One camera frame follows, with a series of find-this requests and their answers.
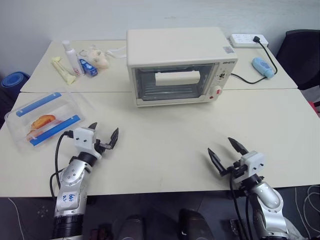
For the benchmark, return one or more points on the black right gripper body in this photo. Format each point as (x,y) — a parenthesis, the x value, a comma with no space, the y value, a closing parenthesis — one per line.
(238,171)

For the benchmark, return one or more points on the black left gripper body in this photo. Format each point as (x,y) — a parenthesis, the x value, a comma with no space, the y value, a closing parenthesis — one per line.
(97,146)

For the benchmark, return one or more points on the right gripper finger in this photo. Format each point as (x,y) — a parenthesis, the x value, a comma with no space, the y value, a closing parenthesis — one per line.
(216,161)
(238,147)

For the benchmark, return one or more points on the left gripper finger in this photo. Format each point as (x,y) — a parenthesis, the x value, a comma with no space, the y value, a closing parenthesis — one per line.
(93,127)
(113,138)

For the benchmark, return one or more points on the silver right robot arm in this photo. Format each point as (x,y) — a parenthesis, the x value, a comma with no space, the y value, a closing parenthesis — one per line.
(268,200)

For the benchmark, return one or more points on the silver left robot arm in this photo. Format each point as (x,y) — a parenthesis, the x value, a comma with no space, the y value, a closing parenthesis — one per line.
(71,175)

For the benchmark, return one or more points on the orange fried food piece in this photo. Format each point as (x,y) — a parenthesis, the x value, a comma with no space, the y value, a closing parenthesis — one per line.
(42,121)

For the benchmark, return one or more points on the white red oven knob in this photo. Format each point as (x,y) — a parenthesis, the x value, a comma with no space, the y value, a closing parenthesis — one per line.
(217,91)

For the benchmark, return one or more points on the cream toaster oven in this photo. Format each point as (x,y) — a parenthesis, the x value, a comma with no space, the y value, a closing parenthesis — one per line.
(175,47)

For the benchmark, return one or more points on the clear container with blue clips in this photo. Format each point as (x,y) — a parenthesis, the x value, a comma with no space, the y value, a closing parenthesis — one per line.
(43,117)

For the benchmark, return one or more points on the blue and white small box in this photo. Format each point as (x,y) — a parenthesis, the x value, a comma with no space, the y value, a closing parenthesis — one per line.
(87,67)

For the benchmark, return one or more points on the pale yellow packet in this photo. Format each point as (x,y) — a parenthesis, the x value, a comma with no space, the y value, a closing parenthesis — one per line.
(62,71)

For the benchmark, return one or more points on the clear plastic bag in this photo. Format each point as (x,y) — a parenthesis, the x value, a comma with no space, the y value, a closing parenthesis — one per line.
(98,58)

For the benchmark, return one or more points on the white plastic bottle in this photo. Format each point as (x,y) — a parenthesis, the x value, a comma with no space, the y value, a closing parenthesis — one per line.
(71,57)

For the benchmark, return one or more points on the light blue handheld device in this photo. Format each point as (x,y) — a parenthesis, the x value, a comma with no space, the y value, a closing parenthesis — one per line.
(262,67)

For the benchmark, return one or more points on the red object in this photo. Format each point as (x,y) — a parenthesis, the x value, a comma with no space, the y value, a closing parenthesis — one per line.
(315,106)

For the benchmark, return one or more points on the blue rolled foam mat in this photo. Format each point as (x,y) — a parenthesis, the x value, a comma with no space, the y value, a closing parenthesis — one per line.
(15,79)

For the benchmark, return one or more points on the white power strip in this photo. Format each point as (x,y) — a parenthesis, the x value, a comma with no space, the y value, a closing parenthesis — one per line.
(246,40)

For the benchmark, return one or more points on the black office chair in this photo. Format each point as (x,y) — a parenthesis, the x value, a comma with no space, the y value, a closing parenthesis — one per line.
(300,57)

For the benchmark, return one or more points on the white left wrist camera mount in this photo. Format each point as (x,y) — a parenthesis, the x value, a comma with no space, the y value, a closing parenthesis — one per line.
(83,140)

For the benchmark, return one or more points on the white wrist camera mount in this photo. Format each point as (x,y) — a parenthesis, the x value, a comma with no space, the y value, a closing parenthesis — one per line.
(253,162)
(83,140)

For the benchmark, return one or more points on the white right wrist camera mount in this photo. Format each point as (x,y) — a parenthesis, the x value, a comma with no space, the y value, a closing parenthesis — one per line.
(253,162)

